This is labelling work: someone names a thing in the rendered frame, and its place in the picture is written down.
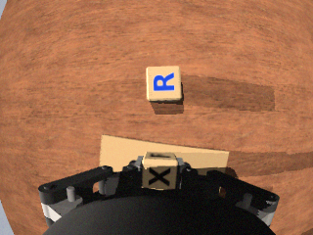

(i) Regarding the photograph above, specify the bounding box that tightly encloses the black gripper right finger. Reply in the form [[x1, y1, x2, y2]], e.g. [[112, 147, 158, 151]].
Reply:
[[175, 158, 280, 227]]

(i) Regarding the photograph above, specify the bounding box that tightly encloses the tan flat mat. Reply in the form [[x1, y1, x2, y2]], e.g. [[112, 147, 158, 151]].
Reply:
[[100, 134, 229, 175]]

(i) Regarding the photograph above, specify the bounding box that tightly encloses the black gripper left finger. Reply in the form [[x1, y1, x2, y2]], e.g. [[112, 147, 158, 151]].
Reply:
[[38, 156, 144, 227]]

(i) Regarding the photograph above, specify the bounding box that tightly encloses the tan block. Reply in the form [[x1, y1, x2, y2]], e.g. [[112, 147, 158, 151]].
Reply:
[[147, 67, 182, 103], [142, 152, 178, 190]]

